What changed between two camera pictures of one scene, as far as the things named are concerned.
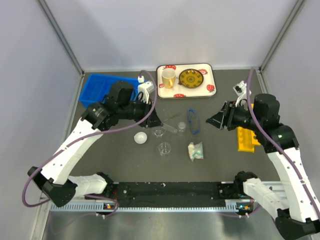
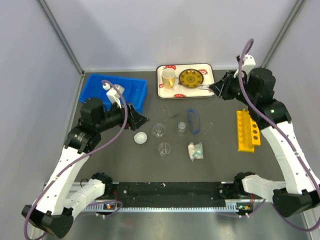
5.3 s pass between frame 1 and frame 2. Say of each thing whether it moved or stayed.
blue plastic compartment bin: stayed
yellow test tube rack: stayed
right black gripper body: moved
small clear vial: stayed
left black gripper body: moved
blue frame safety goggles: stayed
